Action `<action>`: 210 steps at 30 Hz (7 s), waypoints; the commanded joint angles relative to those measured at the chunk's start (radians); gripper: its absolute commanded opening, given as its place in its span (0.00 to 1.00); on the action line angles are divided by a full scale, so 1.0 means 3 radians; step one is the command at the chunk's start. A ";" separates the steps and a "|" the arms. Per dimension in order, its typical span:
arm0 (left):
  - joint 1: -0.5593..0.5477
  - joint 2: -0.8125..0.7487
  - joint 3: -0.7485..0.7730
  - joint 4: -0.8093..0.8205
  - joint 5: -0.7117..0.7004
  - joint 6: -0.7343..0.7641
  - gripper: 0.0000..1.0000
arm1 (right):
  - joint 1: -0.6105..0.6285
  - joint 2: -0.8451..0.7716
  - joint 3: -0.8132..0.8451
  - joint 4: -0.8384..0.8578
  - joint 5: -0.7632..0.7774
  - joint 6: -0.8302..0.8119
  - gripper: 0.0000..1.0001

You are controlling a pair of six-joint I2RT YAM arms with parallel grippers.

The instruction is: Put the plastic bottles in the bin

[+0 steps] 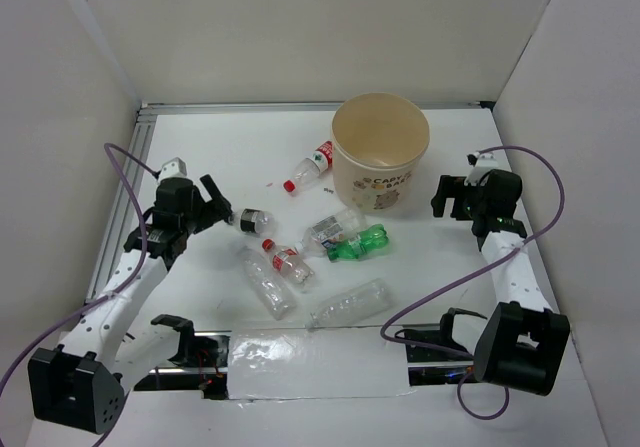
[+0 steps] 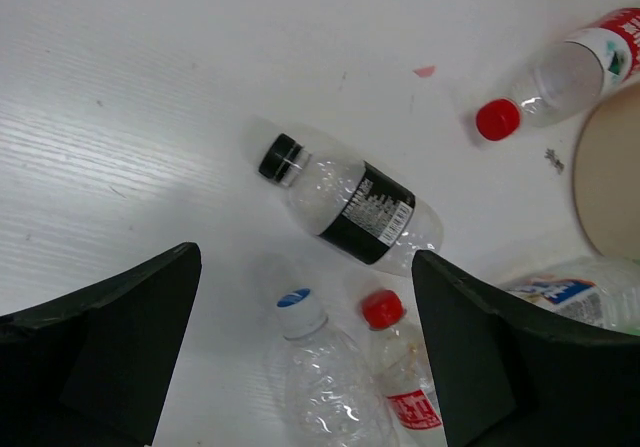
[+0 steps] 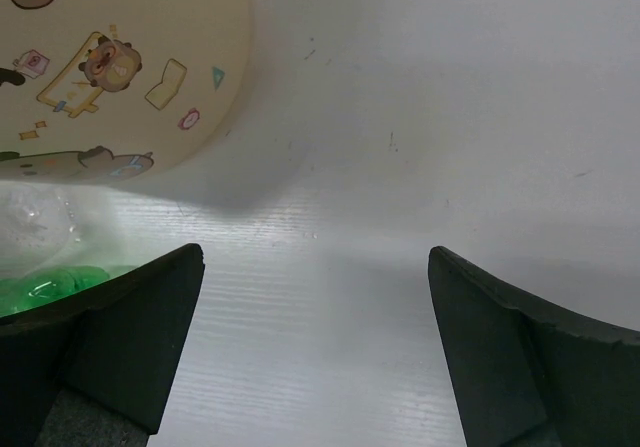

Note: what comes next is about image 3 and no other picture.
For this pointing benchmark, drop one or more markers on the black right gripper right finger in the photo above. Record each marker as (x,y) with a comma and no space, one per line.
(527,372)

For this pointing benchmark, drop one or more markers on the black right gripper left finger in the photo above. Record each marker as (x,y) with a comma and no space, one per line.
(96,368)

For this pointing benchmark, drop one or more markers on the cream cartoon capybara bin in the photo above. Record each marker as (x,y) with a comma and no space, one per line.
(101,91)

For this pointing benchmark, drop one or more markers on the green plastic bottle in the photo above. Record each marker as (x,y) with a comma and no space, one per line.
(47,285)

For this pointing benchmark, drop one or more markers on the clear bottle blue white label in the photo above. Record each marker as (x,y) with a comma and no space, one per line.
(37,224)

